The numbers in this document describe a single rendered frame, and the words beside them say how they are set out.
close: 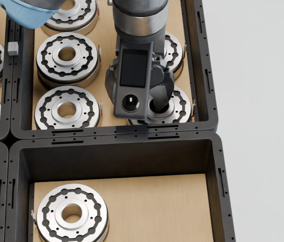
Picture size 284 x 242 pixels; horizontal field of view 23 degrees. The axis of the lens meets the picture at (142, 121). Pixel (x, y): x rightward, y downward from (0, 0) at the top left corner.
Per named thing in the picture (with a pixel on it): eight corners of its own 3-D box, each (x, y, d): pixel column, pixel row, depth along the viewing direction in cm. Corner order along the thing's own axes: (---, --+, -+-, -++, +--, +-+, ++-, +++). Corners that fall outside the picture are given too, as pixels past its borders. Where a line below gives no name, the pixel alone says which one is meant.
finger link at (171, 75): (179, 91, 107) (168, 56, 100) (179, 99, 107) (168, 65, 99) (149, 94, 108) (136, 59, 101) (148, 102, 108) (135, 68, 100)
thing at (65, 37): (100, 79, 113) (100, 77, 113) (37, 85, 113) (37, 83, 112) (95, 31, 119) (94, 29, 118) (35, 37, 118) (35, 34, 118)
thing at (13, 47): (9, 46, 108) (8, 42, 107) (18, 46, 108) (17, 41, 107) (8, 55, 107) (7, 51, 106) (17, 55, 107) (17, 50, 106)
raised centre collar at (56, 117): (84, 123, 108) (83, 121, 108) (52, 127, 108) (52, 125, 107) (80, 97, 111) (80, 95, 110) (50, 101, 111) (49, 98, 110)
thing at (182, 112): (190, 137, 107) (190, 135, 107) (124, 135, 108) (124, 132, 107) (191, 84, 113) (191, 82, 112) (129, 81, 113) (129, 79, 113)
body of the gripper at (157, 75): (166, 45, 108) (169, -9, 98) (164, 90, 103) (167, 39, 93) (117, 43, 108) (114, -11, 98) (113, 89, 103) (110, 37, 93)
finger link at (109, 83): (130, 92, 109) (143, 59, 101) (129, 101, 108) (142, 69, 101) (100, 87, 108) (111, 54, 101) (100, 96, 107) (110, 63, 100)
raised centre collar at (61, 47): (82, 66, 114) (82, 64, 114) (53, 69, 114) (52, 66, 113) (80, 42, 117) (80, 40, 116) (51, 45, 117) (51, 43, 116)
